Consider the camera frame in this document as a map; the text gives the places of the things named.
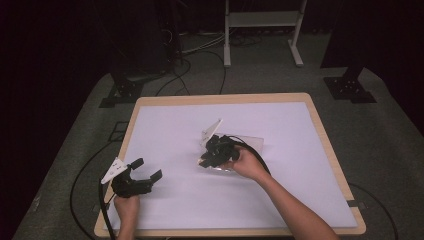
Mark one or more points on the black stand base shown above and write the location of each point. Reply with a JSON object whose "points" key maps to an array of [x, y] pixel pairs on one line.
{"points": [[348, 88], [123, 91]]}

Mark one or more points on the person's right hand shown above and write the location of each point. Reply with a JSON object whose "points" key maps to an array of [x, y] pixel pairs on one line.
{"points": [[248, 165]]}

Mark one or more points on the white metal stand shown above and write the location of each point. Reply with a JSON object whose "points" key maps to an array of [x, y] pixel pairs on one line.
{"points": [[263, 20]]}

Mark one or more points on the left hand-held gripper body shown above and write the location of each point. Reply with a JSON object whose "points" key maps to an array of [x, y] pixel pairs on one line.
{"points": [[128, 186]]}

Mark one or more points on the person's left hand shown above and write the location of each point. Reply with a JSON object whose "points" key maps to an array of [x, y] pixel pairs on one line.
{"points": [[126, 208]]}

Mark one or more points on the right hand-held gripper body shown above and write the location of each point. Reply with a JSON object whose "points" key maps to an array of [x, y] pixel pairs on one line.
{"points": [[223, 150]]}

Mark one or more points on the black tape strip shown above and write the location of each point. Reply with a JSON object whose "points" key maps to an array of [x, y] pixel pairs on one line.
{"points": [[354, 203]]}

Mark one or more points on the white table mat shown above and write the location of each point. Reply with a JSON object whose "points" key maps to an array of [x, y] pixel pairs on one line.
{"points": [[186, 200]]}

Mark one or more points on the clear plastic pencil case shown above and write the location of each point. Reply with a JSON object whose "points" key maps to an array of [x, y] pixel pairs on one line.
{"points": [[253, 145]]}

